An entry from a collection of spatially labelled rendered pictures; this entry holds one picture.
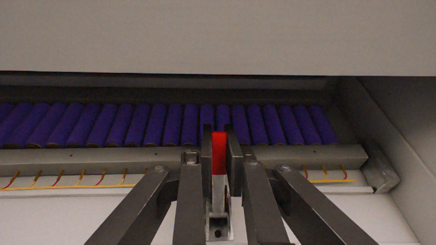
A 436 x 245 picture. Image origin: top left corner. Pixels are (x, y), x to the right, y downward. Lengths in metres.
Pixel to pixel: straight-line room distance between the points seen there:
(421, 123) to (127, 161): 0.27
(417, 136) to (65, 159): 0.33
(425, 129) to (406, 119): 0.02
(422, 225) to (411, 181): 0.04
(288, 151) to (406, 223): 0.12
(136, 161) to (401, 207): 0.26
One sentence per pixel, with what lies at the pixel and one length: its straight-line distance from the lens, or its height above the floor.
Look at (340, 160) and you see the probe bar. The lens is 0.27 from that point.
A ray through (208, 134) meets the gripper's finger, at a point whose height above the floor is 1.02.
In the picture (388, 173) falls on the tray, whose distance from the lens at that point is 0.27.
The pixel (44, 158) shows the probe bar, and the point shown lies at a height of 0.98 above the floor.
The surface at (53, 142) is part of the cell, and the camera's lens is 0.30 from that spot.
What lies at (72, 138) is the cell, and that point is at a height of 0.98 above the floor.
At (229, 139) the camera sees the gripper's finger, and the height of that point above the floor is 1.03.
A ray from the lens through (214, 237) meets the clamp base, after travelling 0.22.
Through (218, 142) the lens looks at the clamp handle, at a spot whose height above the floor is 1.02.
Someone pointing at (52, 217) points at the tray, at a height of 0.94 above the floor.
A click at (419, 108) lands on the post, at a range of 0.27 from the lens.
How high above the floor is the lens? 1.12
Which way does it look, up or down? 28 degrees down
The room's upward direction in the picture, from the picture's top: 2 degrees clockwise
